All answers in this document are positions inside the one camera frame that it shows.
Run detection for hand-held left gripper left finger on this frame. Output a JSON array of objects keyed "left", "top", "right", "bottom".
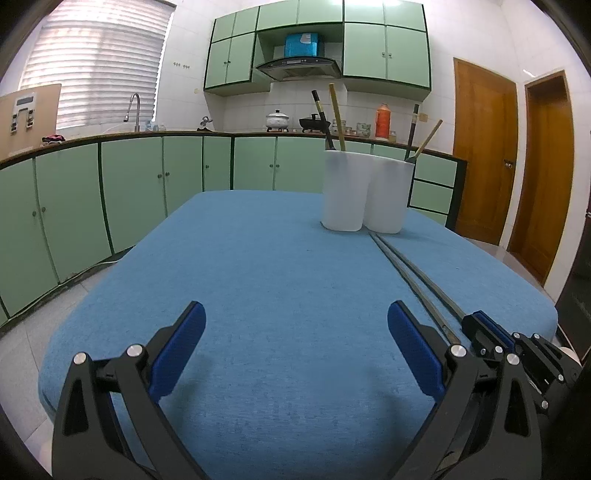
[{"left": 51, "top": 301, "right": 207, "bottom": 480}]

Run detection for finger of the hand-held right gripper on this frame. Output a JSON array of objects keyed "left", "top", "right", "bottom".
[{"left": 462, "top": 312, "right": 518, "bottom": 357}]

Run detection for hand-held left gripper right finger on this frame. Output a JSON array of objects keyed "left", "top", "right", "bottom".
[{"left": 387, "top": 300, "right": 544, "bottom": 480}]

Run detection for metal chopstick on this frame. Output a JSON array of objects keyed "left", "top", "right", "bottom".
[
  {"left": 368, "top": 234, "right": 461, "bottom": 346},
  {"left": 374, "top": 234, "right": 467, "bottom": 320}
]

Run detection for white two-compartment utensil holder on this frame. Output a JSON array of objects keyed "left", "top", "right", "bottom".
[{"left": 321, "top": 150, "right": 416, "bottom": 234}]

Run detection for wooden chopstick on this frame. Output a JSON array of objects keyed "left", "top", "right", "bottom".
[
  {"left": 414, "top": 119, "right": 443, "bottom": 161},
  {"left": 328, "top": 83, "right": 346, "bottom": 151}
]

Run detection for black chopstick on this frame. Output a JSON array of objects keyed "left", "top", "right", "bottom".
[
  {"left": 311, "top": 90, "right": 335, "bottom": 151},
  {"left": 405, "top": 104, "right": 420, "bottom": 161}
]

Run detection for blue tablecloth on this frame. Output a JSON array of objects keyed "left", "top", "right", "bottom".
[{"left": 39, "top": 190, "right": 559, "bottom": 480}]

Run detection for wooden door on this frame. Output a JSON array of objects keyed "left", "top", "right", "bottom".
[
  {"left": 452, "top": 57, "right": 518, "bottom": 246},
  {"left": 507, "top": 69, "right": 576, "bottom": 288}
]

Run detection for green lower kitchen cabinets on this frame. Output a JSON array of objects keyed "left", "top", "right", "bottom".
[{"left": 0, "top": 131, "right": 467, "bottom": 325}]

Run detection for green kitchen cabinets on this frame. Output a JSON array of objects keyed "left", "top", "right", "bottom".
[
  {"left": 204, "top": 0, "right": 433, "bottom": 100},
  {"left": 0, "top": 131, "right": 467, "bottom": 325}
]

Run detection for orange thermos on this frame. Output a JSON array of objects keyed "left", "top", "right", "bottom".
[{"left": 374, "top": 102, "right": 392, "bottom": 140}]

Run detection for row of small jars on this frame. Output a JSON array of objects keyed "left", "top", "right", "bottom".
[{"left": 332, "top": 119, "right": 373, "bottom": 137}]

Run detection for metal kitchen faucet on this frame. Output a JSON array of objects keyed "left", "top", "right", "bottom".
[{"left": 123, "top": 92, "right": 142, "bottom": 133}]

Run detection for silver cooking pot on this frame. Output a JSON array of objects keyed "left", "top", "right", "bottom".
[{"left": 265, "top": 109, "right": 292, "bottom": 133}]

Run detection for black cooking pot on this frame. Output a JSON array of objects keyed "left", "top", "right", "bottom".
[{"left": 298, "top": 113, "right": 332, "bottom": 134}]

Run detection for white window blinds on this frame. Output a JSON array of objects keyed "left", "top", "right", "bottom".
[{"left": 18, "top": 0, "right": 177, "bottom": 136}]

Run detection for green upper kitchen cabinets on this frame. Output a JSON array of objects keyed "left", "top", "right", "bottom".
[{"left": 204, "top": 0, "right": 433, "bottom": 100}]

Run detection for black range hood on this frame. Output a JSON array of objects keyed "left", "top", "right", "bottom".
[{"left": 255, "top": 56, "right": 343, "bottom": 83}]

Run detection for blue box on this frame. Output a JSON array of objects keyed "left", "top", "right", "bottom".
[{"left": 283, "top": 32, "right": 322, "bottom": 59}]

